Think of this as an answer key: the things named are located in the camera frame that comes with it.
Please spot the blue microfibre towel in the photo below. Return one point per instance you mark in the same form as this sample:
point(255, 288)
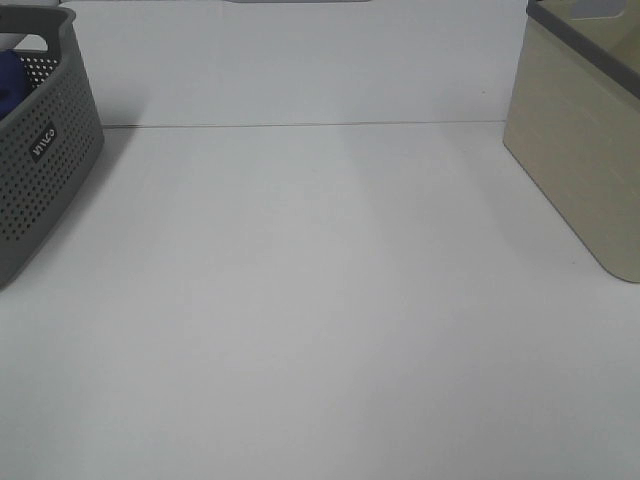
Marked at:
point(14, 82)

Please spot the beige plastic storage bin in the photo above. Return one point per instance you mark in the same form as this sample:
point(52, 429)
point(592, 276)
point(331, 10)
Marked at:
point(573, 122)

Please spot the grey perforated plastic basket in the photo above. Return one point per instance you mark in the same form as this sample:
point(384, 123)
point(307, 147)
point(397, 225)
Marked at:
point(51, 140)

